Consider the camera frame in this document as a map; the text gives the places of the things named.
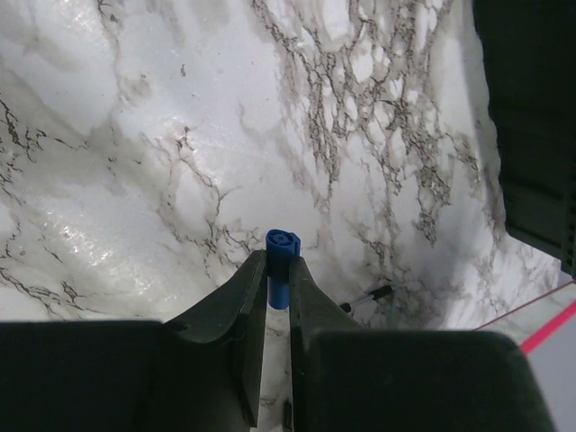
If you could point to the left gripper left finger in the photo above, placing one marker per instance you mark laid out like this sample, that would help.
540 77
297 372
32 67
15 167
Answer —
200 371

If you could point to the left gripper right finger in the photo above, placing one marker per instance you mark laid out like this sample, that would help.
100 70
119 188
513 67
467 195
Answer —
349 378

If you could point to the blue marker cap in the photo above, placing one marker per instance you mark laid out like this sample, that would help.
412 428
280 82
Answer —
281 248

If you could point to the pink framed whiteboard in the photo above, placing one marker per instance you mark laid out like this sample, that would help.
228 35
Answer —
551 354

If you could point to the black plastic toolbox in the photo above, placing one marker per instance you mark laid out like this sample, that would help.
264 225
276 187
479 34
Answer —
529 61

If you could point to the grey wire whiteboard stand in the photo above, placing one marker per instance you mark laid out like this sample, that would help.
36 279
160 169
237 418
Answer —
372 296

